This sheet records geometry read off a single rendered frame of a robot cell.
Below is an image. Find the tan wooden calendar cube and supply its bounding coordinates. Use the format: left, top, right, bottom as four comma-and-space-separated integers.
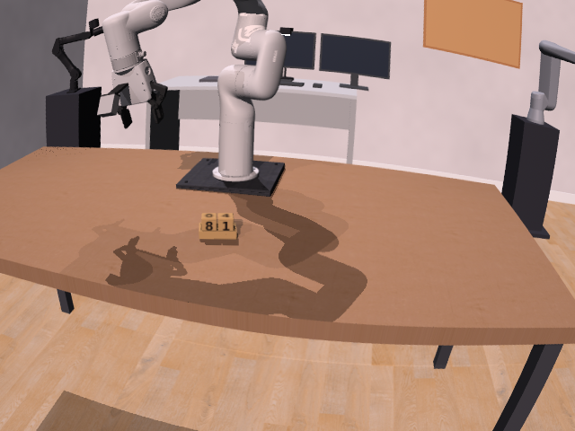
217, 213, 234, 231
201, 213, 217, 231

